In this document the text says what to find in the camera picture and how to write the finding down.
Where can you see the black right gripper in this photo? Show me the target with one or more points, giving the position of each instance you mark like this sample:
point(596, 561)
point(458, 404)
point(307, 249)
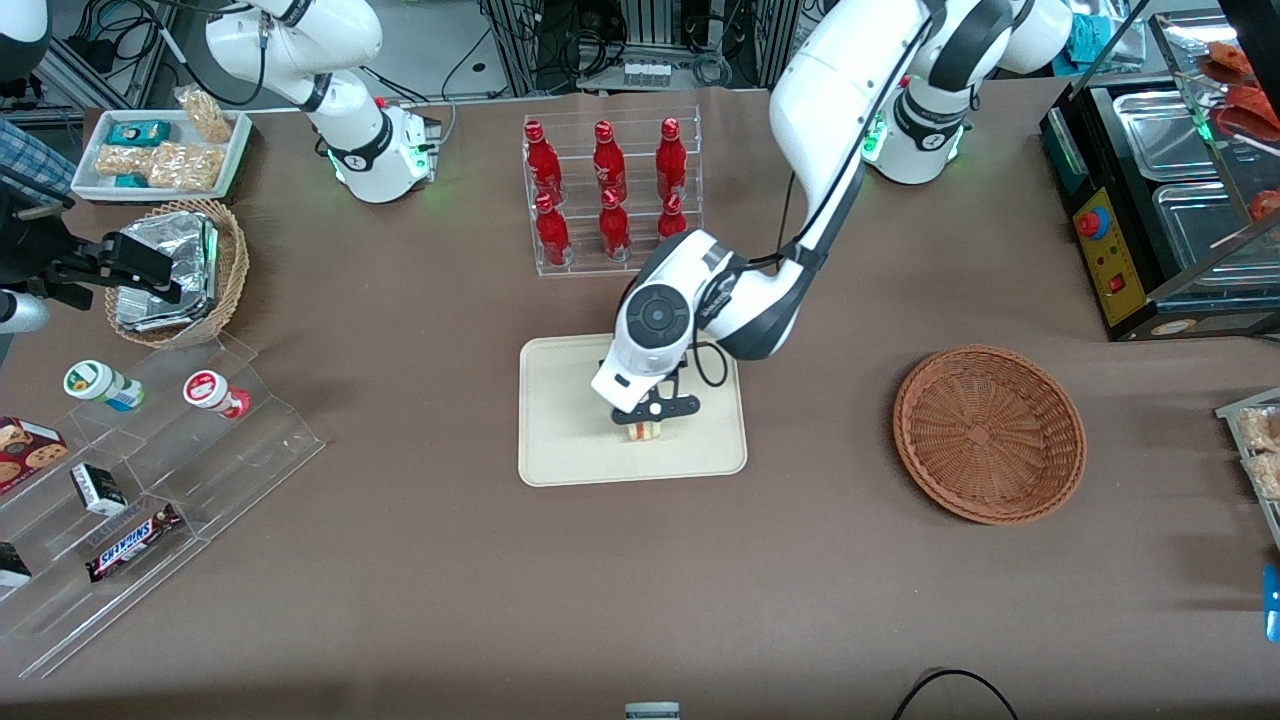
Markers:
point(35, 252)

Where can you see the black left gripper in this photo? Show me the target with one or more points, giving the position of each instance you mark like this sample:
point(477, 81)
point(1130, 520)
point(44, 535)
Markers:
point(682, 360)

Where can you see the triangular sandwich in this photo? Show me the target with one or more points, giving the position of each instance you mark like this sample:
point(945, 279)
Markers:
point(646, 432)

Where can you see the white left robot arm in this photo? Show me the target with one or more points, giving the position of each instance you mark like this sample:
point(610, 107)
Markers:
point(830, 90)

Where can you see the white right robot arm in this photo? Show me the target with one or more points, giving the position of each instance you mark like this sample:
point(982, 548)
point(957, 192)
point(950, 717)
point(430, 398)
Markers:
point(300, 40)

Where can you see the tan wicker basket with foil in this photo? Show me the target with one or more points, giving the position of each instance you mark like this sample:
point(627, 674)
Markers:
point(233, 270)

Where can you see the beige plastic tray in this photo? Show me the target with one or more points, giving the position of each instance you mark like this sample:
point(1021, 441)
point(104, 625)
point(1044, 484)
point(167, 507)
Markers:
point(560, 440)

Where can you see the white rectangular snack tray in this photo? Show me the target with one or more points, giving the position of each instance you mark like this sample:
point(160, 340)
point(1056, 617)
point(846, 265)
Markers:
point(86, 186)

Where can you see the round brown wicker basket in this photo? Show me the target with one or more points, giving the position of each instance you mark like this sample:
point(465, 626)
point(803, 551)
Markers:
point(990, 435)

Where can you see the grey tray with snack bags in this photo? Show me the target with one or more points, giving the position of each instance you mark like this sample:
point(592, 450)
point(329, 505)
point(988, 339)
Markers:
point(1232, 408)

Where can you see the silver foil wrapped package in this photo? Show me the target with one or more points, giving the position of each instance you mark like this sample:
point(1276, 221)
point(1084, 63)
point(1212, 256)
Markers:
point(188, 245)

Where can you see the green lid yogurt cup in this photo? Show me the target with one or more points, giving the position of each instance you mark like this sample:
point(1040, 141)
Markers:
point(95, 382)

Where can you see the small teal snack packet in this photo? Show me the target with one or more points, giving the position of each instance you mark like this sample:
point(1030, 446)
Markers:
point(130, 181)

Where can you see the red lid yogurt cup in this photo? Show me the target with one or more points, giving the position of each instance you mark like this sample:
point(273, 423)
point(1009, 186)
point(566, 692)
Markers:
point(210, 390)

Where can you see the teal snack box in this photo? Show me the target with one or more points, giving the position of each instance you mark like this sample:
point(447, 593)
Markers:
point(140, 132)

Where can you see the clear acrylic bottle rack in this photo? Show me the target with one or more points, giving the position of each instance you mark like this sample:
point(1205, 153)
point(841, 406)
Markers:
point(582, 270)

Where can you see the blue plaid fabric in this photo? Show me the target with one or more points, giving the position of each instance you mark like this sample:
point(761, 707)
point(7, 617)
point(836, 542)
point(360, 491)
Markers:
point(30, 160)

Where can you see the clear acrylic stepped shelf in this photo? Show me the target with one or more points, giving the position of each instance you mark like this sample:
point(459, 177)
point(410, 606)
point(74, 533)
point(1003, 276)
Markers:
point(250, 450)

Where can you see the red cookie box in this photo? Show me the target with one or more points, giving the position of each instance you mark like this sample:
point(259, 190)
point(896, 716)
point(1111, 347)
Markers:
point(30, 450)

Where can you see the red cola bottle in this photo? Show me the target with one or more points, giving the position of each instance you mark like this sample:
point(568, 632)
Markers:
point(552, 235)
point(672, 218)
point(671, 160)
point(542, 160)
point(614, 230)
point(607, 160)

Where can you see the small black white carton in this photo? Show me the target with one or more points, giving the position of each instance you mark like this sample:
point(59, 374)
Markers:
point(98, 488)

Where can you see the Snickers chocolate bar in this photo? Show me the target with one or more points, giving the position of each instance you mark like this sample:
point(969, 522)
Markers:
point(130, 542)

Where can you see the grey device edge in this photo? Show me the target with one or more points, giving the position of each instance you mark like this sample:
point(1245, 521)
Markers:
point(652, 712)

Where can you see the black white snack packet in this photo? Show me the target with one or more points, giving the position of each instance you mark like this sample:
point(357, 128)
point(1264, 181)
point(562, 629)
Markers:
point(12, 565)

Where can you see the white connector strip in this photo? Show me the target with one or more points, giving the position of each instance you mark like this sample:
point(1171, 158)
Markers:
point(647, 73)

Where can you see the black food warmer cabinet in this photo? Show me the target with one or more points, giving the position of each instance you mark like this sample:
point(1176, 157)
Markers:
point(1100, 265)

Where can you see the red emergency stop button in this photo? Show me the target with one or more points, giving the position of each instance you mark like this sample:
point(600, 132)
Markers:
point(1093, 224)

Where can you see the steel food pan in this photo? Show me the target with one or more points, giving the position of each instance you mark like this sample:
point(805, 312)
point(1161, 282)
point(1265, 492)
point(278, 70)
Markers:
point(1160, 135)
point(1200, 220)
point(1185, 40)

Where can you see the clear bag of puffed snacks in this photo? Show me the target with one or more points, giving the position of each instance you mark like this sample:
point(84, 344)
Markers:
point(1266, 476)
point(1262, 430)

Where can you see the blue plastic object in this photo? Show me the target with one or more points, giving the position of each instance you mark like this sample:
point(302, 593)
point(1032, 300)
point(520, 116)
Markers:
point(1272, 605)

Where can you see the orange fried food piece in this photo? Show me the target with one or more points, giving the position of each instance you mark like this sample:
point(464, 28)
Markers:
point(1228, 62)

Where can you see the black wrist mount bracket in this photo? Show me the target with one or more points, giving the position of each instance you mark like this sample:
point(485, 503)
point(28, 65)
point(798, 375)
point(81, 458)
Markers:
point(80, 268)

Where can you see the aluminium equipment frame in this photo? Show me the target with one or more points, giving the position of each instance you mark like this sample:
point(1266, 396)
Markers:
point(660, 25)

